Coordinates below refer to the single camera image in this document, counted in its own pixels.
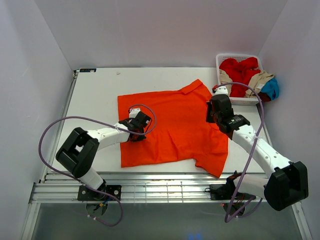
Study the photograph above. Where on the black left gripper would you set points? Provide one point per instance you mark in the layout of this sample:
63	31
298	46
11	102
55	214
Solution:
140	138

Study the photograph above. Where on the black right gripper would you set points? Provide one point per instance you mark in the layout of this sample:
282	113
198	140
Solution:
208	119

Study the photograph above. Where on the orange t-shirt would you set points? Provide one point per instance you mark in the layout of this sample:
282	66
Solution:
181	131

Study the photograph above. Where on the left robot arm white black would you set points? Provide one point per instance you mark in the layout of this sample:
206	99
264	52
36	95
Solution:
78	151

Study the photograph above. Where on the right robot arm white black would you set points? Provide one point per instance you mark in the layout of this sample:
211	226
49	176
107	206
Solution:
286	182

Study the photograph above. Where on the white plastic laundry basket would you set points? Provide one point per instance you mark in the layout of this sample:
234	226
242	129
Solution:
239	57

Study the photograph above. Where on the red t-shirt in basket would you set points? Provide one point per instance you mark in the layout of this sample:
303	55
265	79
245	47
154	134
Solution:
240	72

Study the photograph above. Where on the dark red t-shirt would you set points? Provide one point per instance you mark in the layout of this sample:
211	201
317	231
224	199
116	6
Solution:
264	97

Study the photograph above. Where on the beige t-shirt in basket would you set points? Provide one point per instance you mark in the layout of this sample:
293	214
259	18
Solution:
257	82

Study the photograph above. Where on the blue t-shirt in basket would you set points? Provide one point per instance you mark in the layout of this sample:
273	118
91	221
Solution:
271	89

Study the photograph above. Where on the blue label sticker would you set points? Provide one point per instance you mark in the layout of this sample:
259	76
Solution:
87	70

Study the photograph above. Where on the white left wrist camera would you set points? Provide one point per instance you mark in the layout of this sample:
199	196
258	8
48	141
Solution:
133	112

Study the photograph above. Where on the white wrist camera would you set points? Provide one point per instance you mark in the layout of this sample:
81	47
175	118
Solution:
220	90
133	112

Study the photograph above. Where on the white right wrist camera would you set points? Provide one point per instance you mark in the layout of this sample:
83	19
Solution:
220	90

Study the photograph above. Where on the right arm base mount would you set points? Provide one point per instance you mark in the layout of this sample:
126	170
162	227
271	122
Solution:
225	191

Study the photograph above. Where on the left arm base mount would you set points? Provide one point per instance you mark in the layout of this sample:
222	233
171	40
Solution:
85	194

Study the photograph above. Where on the aluminium frame rail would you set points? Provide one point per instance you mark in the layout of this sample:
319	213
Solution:
136	188

